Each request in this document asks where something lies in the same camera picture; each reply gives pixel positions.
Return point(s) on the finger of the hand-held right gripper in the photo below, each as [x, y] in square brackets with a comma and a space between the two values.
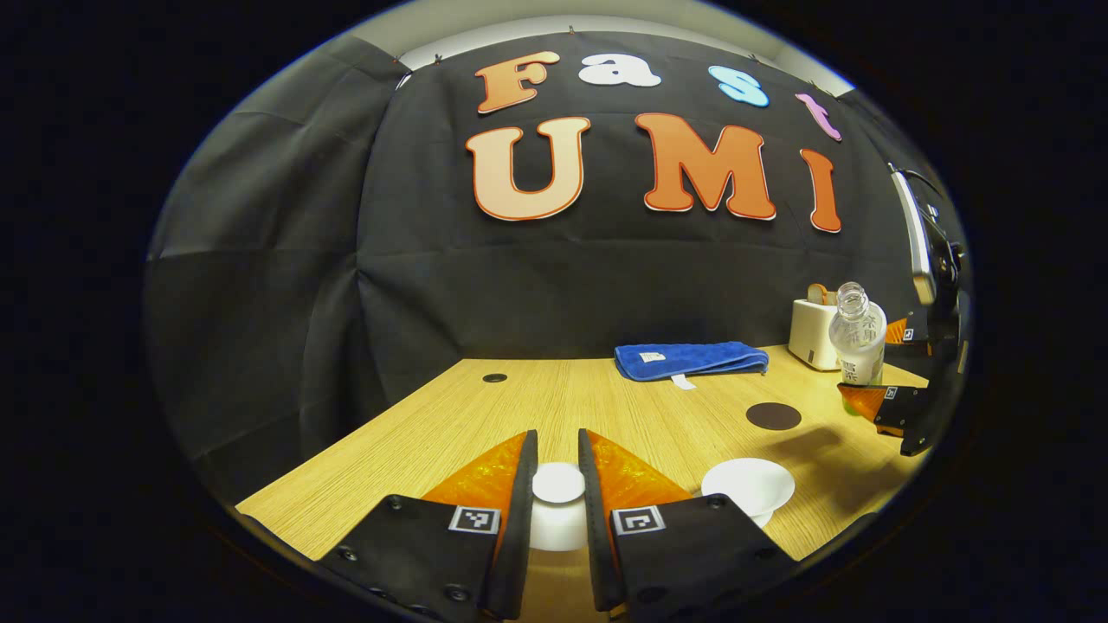
[900, 411]
[909, 333]

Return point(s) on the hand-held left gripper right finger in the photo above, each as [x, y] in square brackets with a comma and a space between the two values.
[593, 519]

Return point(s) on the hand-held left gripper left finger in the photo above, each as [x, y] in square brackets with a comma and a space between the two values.
[518, 519]

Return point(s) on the white teacup lid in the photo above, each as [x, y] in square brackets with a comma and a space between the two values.
[558, 484]

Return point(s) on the clear plastic water bottle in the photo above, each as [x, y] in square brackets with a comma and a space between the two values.
[857, 346]

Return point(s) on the dark round coaster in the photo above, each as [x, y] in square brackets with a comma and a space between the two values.
[773, 416]

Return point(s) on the white teacup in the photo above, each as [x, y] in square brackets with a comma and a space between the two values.
[744, 480]

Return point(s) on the toast slices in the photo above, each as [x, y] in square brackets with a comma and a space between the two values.
[818, 294]

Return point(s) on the white toaster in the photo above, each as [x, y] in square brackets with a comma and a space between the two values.
[809, 333]

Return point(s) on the blue folded towel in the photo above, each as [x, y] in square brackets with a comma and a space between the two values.
[684, 359]

